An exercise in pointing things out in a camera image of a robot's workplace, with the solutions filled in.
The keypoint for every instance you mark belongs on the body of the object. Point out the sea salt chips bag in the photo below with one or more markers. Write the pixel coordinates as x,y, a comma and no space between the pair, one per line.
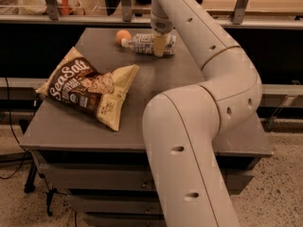
76,83

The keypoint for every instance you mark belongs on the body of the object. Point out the black tripod stand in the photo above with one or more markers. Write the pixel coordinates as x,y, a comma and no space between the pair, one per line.
29,185

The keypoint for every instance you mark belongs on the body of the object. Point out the clear plastic water bottle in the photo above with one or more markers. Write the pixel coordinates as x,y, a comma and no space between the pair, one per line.
142,43

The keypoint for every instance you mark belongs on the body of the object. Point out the orange fruit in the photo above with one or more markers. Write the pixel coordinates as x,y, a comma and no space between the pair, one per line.
123,34

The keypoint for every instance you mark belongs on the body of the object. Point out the metal shelf rail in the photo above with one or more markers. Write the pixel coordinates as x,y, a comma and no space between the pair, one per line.
264,14

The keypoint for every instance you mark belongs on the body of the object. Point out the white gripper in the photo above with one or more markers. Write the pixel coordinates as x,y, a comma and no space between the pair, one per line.
161,26

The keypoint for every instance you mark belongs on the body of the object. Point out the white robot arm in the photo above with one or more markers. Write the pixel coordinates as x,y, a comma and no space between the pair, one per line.
179,125

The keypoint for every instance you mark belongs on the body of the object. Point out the grey drawer cabinet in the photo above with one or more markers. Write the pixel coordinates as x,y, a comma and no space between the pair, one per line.
106,173

